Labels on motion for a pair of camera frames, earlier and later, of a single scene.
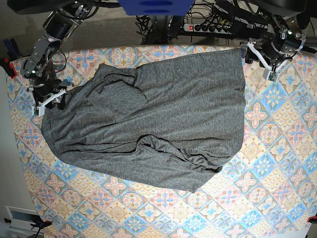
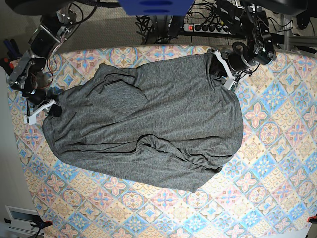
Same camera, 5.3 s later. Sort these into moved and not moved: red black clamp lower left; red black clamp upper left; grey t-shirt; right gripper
Moved: right gripper
Not moved: grey t-shirt; red black clamp upper left; red black clamp lower left
